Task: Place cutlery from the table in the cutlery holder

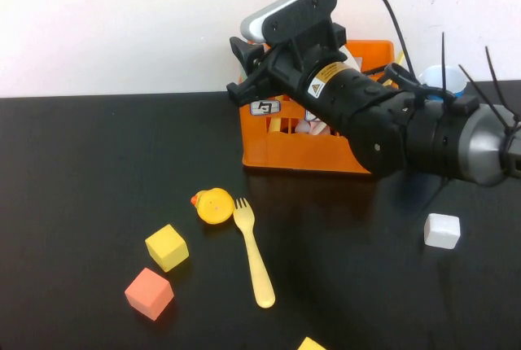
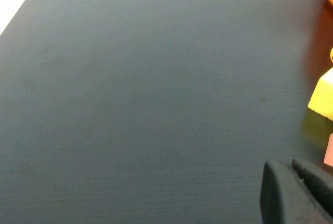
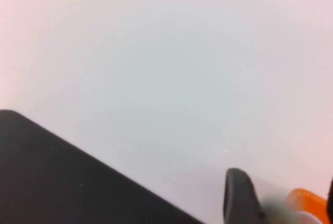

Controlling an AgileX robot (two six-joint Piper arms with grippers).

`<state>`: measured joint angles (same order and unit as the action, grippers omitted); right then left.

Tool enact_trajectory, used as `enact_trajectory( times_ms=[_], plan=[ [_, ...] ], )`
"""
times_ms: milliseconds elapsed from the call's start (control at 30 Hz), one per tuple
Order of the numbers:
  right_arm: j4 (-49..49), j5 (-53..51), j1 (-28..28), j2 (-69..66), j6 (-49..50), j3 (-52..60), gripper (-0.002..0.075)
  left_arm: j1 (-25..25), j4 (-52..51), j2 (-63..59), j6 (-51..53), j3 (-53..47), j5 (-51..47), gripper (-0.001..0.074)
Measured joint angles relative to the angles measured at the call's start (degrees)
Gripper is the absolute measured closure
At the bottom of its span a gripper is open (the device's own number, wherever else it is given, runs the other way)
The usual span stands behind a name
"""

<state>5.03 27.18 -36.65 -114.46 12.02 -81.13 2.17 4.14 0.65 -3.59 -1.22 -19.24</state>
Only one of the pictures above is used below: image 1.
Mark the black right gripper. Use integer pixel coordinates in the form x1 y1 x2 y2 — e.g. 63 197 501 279
225 35 383 139

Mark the pale yellow plastic fork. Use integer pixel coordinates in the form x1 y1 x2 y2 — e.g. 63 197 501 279
233 197 277 309

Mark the orange plastic cutlery crate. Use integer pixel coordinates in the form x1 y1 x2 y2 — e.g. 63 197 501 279
239 39 396 175

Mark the white spoon character label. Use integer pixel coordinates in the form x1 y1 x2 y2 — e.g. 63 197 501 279
250 99 282 116

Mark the pink plastic utensil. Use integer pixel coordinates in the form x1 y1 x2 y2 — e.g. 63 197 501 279
311 120 339 138

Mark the yellow rubber duck toy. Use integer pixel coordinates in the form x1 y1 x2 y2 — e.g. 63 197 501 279
190 186 236 225

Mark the blue cone cup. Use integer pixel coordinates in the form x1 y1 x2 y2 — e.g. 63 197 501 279
418 64 468 101

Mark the blue paper cone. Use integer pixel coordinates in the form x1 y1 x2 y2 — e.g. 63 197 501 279
422 65 467 98

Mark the black zip tie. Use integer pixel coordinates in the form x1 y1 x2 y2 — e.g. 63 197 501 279
458 63 520 139
440 32 449 101
484 46 512 113

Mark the yellow cube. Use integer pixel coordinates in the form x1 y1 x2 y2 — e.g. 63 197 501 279
144 223 190 273

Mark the salmon orange cube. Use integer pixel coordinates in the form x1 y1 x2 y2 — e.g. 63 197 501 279
124 267 175 322

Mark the white cube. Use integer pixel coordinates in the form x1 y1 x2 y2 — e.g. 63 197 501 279
423 212 462 250

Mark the yellow block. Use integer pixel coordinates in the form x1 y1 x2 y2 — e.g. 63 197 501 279
296 336 327 350

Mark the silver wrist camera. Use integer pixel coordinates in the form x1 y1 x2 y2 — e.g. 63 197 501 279
239 0 325 44

